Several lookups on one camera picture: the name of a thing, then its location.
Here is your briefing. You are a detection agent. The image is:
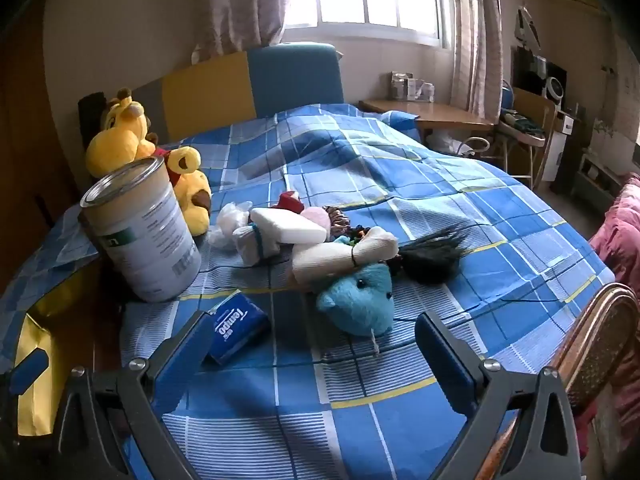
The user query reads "black hair tuft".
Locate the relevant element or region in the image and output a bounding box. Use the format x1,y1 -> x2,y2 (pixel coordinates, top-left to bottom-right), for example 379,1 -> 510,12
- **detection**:
390,227 -> 468,286

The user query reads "cream towel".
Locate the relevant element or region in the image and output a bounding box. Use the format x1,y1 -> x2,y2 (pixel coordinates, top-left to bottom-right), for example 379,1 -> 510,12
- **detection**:
291,226 -> 400,292

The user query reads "clear storage box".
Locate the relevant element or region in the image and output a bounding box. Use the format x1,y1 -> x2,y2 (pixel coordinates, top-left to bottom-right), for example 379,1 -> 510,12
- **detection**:
390,71 -> 436,102

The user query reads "blue plaid blanket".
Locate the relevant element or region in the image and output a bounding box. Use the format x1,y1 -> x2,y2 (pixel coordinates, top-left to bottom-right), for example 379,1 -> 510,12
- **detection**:
0,102 -> 618,480

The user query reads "white cabinet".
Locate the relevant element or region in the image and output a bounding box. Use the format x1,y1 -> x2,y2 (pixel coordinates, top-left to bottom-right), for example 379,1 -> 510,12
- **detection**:
542,110 -> 581,183

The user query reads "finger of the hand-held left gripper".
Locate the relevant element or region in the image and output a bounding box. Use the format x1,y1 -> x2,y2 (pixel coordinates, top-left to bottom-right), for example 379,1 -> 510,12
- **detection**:
0,346 -> 51,401

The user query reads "yellow wooden folding chair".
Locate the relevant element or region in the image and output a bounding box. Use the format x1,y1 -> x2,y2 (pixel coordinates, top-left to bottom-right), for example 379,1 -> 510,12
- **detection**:
495,85 -> 558,186

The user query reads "wooden desk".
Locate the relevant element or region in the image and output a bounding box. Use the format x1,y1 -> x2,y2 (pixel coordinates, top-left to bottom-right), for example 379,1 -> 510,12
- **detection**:
359,99 -> 496,141

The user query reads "small white fan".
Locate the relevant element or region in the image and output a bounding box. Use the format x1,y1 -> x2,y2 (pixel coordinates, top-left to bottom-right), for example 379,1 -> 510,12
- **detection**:
545,75 -> 568,106

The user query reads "pink fuzzy sock roll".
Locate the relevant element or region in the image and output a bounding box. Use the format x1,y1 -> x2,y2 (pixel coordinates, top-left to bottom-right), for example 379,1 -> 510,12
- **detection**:
300,207 -> 333,241

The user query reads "dark colourful hair tie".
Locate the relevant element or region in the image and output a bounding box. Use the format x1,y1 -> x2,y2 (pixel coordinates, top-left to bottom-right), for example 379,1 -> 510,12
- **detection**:
332,225 -> 373,248

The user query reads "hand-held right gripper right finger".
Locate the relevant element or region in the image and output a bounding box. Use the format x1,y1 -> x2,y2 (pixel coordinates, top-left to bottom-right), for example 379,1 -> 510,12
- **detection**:
414,311 -> 584,480

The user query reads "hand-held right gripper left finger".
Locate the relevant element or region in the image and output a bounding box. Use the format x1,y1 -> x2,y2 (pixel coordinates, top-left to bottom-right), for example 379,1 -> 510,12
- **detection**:
50,310 -> 216,480

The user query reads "blue tissue packet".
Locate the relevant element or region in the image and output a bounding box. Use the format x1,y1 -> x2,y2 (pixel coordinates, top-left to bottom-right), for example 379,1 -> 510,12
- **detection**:
206,291 -> 272,366

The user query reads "white metal can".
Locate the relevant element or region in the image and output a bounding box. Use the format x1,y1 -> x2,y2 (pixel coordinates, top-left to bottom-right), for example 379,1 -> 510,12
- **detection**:
80,156 -> 202,303

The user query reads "pale striped curtain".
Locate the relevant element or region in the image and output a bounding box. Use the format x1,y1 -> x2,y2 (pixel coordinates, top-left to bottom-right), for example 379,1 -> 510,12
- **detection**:
192,0 -> 301,63
435,0 -> 503,121

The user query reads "black shelf unit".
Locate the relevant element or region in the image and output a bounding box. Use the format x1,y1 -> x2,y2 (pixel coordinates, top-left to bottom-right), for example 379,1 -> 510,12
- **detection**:
512,45 -> 568,97

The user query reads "yellow paper bag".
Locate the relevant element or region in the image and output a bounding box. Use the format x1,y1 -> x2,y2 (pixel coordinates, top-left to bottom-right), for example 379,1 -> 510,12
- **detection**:
15,280 -> 68,436

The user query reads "red plush toy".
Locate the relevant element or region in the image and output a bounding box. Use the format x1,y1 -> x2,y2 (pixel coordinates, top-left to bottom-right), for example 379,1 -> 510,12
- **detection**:
272,191 -> 306,216

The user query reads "multicolour padded headboard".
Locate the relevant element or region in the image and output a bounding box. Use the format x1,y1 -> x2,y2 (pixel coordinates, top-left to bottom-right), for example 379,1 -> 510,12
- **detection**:
77,42 -> 346,146

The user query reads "blue plush toy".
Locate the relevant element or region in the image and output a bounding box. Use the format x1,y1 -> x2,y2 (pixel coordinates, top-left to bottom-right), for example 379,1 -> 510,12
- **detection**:
315,264 -> 393,357

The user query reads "white sock teal band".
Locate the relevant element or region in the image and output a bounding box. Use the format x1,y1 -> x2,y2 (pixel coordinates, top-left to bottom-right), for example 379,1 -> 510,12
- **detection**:
232,225 -> 296,266

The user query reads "yellow giraffe plush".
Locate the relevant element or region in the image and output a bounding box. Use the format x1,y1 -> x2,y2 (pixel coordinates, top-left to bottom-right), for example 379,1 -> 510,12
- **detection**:
85,87 -> 158,178

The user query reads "wooden cane chair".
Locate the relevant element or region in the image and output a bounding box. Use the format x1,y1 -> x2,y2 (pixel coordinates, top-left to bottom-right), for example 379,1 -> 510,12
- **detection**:
487,282 -> 640,480

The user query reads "white metal stool frame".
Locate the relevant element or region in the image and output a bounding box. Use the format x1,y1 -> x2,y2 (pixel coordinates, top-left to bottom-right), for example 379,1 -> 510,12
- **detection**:
450,136 -> 492,160

